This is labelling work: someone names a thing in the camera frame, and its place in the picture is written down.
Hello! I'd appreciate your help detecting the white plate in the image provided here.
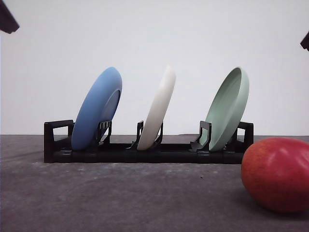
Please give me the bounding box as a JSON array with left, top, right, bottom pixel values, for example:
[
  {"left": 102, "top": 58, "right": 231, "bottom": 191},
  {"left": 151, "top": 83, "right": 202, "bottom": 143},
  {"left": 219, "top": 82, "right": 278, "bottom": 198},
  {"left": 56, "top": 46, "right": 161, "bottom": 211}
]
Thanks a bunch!
[{"left": 137, "top": 65, "right": 176, "bottom": 150}]

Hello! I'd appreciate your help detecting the blue plate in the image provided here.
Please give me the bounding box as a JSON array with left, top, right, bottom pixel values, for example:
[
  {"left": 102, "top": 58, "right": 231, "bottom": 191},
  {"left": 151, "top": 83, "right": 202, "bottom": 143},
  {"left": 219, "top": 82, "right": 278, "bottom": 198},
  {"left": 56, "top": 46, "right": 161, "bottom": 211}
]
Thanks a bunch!
[{"left": 71, "top": 67, "right": 123, "bottom": 151}]

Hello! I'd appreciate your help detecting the green plate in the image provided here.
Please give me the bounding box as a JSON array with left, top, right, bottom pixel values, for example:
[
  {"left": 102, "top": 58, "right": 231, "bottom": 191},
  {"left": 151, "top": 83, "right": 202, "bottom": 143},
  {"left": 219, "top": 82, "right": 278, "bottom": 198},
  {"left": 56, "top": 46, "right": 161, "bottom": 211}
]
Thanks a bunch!
[{"left": 206, "top": 67, "right": 250, "bottom": 151}]

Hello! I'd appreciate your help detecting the black plate rack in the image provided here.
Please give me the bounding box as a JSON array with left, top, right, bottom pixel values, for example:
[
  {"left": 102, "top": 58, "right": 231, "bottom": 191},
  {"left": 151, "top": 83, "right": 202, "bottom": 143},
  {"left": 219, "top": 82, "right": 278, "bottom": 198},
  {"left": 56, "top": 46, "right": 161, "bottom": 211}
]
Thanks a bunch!
[{"left": 43, "top": 120, "right": 254, "bottom": 164}]

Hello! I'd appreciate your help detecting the black object top right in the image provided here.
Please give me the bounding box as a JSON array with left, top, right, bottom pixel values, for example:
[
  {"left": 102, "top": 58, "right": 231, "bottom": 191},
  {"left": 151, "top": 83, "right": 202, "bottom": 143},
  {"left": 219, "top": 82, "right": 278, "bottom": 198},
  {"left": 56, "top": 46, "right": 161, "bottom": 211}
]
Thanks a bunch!
[{"left": 300, "top": 31, "right": 309, "bottom": 51}]

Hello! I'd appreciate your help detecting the black object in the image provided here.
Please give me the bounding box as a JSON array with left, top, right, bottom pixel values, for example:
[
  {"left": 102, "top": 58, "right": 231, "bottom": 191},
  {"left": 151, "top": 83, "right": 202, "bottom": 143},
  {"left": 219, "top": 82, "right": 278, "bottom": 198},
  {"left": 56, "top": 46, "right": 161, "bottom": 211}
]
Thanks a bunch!
[
  {"left": 0, "top": 4, "right": 20, "bottom": 34},
  {"left": 300, "top": 31, "right": 309, "bottom": 51}
]

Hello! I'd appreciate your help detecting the red pomegranate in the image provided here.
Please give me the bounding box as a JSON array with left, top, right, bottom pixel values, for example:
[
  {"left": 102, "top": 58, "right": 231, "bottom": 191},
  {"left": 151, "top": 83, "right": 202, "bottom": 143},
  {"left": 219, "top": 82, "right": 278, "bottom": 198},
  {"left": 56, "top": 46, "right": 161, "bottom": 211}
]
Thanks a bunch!
[{"left": 241, "top": 137, "right": 309, "bottom": 213}]

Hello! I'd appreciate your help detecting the black object top left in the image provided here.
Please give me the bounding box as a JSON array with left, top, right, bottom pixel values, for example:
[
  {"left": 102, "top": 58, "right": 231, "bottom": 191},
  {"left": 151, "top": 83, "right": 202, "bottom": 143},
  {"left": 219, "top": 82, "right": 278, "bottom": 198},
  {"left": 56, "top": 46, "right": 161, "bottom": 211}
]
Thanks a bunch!
[{"left": 0, "top": 4, "right": 20, "bottom": 34}]

